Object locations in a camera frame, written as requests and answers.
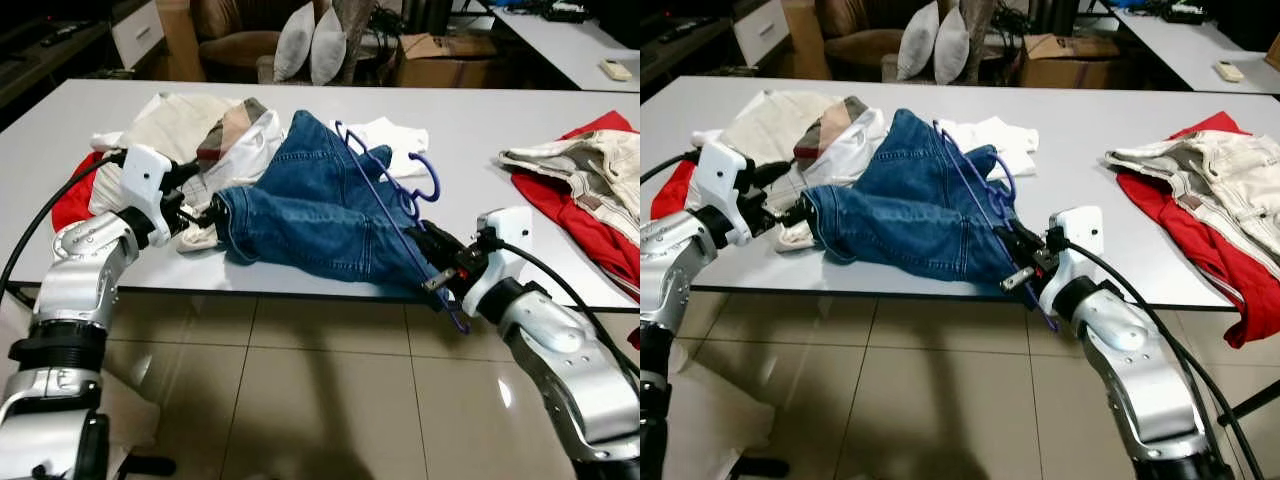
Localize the purple plastic hanger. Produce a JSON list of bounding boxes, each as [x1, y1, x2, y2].
[[333, 120, 471, 336], [930, 120, 1061, 333]]

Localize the blue denim jeans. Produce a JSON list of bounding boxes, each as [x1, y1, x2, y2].
[[212, 108, 446, 296], [800, 108, 1021, 286]]

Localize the cream denim trousers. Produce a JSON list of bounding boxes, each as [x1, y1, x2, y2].
[[1105, 130, 1280, 281], [497, 130, 641, 241]]

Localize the cream garment brown lining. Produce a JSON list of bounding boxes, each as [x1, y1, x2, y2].
[[690, 90, 891, 251], [90, 92, 288, 253]]

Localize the red cloth garment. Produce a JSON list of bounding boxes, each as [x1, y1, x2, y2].
[[1115, 110, 1280, 349], [510, 110, 641, 301], [50, 150, 126, 233], [650, 160, 701, 221]]

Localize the small white crumpled cloth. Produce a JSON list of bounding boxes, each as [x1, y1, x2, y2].
[[935, 115, 1041, 181], [340, 117, 431, 179]]

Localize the dark low tv bench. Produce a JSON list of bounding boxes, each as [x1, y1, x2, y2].
[[0, 15, 116, 111], [640, 15, 741, 101]]

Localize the open brown cardboard box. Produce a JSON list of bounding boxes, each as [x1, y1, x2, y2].
[[1018, 33, 1126, 89], [395, 33, 501, 89]]

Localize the brown leather armchair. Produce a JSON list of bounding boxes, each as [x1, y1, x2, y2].
[[190, 0, 291, 71], [815, 0, 916, 71]]

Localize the grey pillow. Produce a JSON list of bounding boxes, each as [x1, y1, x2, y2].
[[897, 0, 943, 81], [273, 3, 316, 83], [308, 8, 348, 86], [932, 8, 971, 86]]

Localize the white desk black legs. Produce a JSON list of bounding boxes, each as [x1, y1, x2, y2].
[[480, 5, 641, 93], [1105, 5, 1280, 96]]

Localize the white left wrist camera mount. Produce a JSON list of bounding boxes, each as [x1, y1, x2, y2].
[[693, 140, 781, 248], [118, 145, 203, 246]]

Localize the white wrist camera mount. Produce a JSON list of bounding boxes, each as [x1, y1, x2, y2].
[[465, 207, 534, 318], [118, 145, 203, 246], [693, 140, 781, 248], [1038, 205, 1103, 316]]

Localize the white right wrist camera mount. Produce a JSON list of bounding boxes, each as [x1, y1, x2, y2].
[[1038, 205, 1103, 316], [465, 207, 534, 318]]

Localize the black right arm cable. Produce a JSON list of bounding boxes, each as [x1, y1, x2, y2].
[[1058, 238, 1266, 480], [480, 235, 641, 381]]

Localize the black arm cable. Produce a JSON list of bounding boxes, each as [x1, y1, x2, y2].
[[0, 150, 126, 301], [1058, 238, 1266, 480], [640, 150, 701, 186], [480, 235, 641, 381]]

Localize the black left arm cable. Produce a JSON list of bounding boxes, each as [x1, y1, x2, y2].
[[0, 150, 126, 301], [640, 150, 701, 186]]

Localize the grey brown patterned post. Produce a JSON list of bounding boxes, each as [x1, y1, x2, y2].
[[335, 0, 376, 81], [960, 0, 1001, 81]]

